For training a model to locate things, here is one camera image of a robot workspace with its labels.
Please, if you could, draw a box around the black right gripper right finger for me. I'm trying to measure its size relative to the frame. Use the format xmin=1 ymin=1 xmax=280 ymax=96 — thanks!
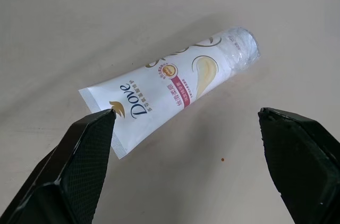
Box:
xmin=257 ymin=106 xmax=340 ymax=224

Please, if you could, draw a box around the white Dove cream tube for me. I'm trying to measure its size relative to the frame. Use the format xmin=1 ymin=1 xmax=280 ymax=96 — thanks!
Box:
xmin=78 ymin=25 xmax=262 ymax=160

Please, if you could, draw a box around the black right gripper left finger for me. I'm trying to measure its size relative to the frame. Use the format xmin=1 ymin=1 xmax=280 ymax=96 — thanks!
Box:
xmin=0 ymin=108 xmax=117 ymax=224

